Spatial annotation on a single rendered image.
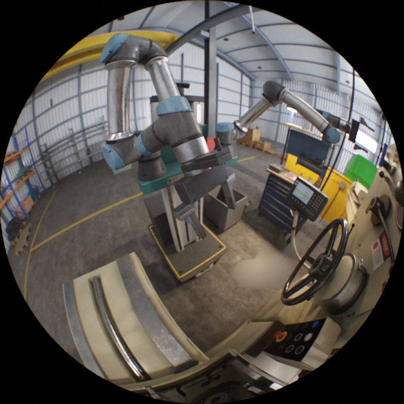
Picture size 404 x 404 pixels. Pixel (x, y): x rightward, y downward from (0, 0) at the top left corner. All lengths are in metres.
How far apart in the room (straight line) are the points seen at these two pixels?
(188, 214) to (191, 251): 1.25
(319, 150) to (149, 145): 2.22
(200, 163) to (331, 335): 0.58
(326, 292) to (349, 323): 0.16
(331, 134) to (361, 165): 3.73
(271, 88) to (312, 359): 1.00
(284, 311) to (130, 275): 1.25
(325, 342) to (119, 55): 0.96
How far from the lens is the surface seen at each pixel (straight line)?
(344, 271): 0.54
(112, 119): 0.49
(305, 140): 2.33
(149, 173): 0.60
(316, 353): 0.46
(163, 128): 0.29
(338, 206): 3.22
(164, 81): 0.49
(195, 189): 0.27
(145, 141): 0.35
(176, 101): 0.28
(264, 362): 1.22
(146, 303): 0.97
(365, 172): 4.44
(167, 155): 0.77
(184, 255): 1.49
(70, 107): 9.30
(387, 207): 0.69
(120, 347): 1.14
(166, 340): 0.95
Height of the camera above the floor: 1.64
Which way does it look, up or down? 39 degrees down
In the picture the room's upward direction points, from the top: 1 degrees clockwise
